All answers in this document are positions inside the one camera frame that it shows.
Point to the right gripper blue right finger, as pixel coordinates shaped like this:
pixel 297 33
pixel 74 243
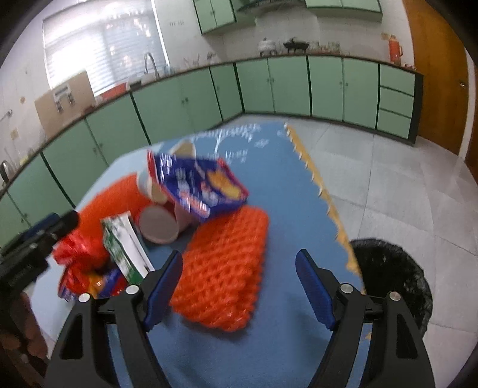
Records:
pixel 320 287

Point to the orange foam net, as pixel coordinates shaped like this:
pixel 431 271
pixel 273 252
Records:
pixel 120 197
pixel 222 270

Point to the blue cracker snack bag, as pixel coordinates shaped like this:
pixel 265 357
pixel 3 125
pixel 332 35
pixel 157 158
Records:
pixel 203 187

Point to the green white carton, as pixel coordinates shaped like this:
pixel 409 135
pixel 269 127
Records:
pixel 122 241

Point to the blue red snack wrapper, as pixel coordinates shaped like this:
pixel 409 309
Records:
pixel 73 283

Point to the chrome sink faucet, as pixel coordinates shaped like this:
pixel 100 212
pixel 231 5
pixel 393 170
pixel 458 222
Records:
pixel 150 68

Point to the blue patterned table mat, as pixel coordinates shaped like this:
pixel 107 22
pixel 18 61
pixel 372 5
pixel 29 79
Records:
pixel 283 343

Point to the light blue paper cup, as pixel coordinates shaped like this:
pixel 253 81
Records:
pixel 150 184

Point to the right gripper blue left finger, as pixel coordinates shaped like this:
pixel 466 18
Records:
pixel 158 289

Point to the red paper cup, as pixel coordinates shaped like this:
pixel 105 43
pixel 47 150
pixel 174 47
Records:
pixel 162 224

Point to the orange thermos flask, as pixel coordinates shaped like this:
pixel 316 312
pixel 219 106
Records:
pixel 395 50

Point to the black trash bin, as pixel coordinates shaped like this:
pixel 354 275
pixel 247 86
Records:
pixel 386 267

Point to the green lower kitchen cabinets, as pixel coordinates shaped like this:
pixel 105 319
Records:
pixel 370 95

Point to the brown cardboard box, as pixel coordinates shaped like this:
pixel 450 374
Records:
pixel 64 104

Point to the black wok pan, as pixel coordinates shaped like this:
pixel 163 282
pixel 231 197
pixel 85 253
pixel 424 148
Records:
pixel 296 46

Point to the white window blinds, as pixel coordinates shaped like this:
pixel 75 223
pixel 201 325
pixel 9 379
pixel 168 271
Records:
pixel 107 39

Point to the person left hand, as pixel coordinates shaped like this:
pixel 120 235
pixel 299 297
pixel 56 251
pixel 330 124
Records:
pixel 23 329

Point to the red plastic bag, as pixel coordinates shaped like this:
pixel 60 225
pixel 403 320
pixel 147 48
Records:
pixel 85 254

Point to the wooden door left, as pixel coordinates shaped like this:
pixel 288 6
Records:
pixel 440 56

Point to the white cooking pot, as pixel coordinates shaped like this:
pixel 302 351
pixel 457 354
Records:
pixel 267 47

